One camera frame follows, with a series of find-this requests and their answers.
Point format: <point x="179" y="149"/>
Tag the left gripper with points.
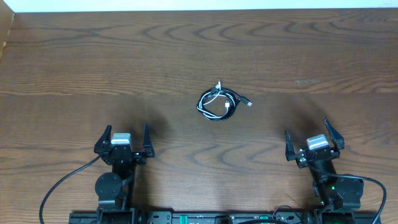
<point x="149" y="150"/>

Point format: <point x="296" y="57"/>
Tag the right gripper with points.
<point x="337" y="140"/>

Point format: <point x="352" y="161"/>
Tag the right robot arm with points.
<point x="340" y="195"/>

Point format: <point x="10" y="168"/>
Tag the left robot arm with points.
<point x="114" y="189"/>

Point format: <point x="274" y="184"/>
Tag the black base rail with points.
<point x="167" y="217"/>

